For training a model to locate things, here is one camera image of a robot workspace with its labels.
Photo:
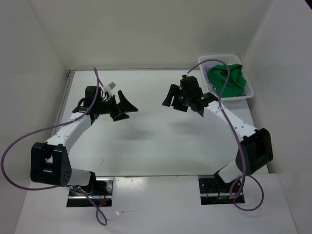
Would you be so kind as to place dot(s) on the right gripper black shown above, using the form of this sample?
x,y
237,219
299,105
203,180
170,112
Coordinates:
x,y
173,91

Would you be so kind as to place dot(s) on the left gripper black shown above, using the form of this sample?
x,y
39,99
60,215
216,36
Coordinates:
x,y
123,107

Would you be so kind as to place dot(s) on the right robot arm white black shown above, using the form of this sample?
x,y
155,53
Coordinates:
x,y
254,145

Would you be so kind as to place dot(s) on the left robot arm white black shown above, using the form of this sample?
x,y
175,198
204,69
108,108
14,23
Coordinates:
x,y
50,163

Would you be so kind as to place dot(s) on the purple t shirt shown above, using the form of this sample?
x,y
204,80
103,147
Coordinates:
x,y
206,69

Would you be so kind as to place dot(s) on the white plastic basket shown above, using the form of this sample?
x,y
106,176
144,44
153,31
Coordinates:
x,y
230,59

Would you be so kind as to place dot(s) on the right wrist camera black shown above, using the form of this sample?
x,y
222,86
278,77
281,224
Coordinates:
x,y
190,84

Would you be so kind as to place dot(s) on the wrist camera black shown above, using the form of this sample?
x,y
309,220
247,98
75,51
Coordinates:
x,y
103,93
190,84

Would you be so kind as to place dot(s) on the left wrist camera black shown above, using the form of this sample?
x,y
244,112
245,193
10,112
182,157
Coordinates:
x,y
103,93

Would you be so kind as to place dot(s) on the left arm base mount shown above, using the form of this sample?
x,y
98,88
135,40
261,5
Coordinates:
x,y
100,193

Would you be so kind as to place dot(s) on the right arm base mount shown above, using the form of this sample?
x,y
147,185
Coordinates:
x,y
211,193

